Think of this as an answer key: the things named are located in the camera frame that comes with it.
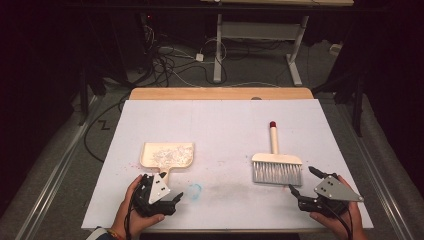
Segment white brush with red-tipped handle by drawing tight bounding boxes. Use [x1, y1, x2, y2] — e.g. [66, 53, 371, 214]
[251, 120, 304, 187]

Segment beige plastic dustpan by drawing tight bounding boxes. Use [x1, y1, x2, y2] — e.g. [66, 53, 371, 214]
[139, 141, 196, 186]

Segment tangle of floor cables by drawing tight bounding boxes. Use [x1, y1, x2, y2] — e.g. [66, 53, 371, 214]
[141, 24, 229, 88]

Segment black floor cable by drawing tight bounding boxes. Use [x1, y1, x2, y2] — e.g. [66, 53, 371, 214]
[83, 94, 132, 164]

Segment metal floor rail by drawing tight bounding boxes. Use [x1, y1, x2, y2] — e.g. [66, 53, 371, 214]
[328, 99, 416, 240]
[14, 95, 103, 240]

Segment pile of white paper scraps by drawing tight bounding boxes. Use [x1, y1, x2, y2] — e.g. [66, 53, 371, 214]
[151, 145, 195, 167]

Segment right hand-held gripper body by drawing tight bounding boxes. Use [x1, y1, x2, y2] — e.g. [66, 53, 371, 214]
[297, 172, 365, 218]

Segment white table mat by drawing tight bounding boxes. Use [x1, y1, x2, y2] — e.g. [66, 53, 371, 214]
[81, 98, 375, 231]

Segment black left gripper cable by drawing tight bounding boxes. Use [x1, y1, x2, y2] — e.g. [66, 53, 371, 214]
[123, 186, 136, 240]

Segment black metal stand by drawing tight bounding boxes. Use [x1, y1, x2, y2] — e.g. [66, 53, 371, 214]
[78, 61, 92, 127]
[313, 63, 369, 138]

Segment white desk frame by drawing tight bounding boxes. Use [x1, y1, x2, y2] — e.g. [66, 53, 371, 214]
[199, 0, 355, 87]

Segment person's right hand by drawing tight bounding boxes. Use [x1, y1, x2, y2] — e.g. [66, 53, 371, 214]
[309, 175, 368, 240]

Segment small white box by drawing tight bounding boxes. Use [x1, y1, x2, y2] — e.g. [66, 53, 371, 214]
[329, 42, 344, 57]

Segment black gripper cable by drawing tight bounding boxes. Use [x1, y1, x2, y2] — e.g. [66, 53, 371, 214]
[123, 186, 136, 240]
[324, 199, 355, 240]

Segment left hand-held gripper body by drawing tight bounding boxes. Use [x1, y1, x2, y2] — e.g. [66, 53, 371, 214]
[133, 172, 178, 218]

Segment person's left hand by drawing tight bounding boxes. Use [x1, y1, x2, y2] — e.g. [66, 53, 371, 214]
[111, 174, 166, 240]

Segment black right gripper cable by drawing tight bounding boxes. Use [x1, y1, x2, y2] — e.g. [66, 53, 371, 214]
[324, 199, 355, 240]

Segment wooden table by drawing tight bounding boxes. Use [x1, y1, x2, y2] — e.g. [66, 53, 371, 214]
[81, 86, 375, 234]

